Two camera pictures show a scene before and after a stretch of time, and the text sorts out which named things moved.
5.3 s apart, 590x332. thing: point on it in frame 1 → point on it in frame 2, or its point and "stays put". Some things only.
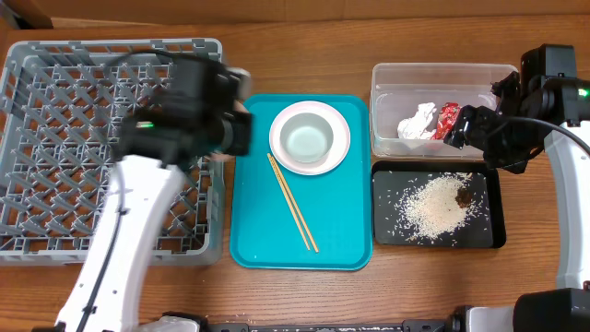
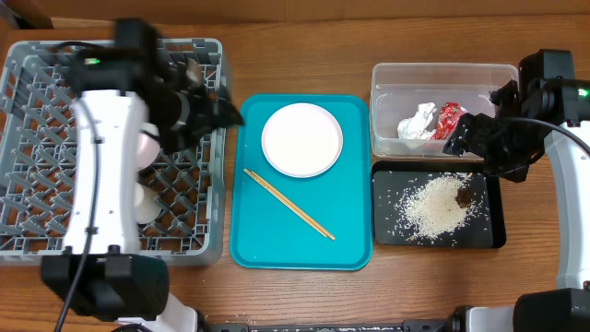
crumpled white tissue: [415, 127] stays put
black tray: [444, 204] stays put
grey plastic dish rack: [59, 106] stays put
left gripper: [241, 134] → [206, 116]
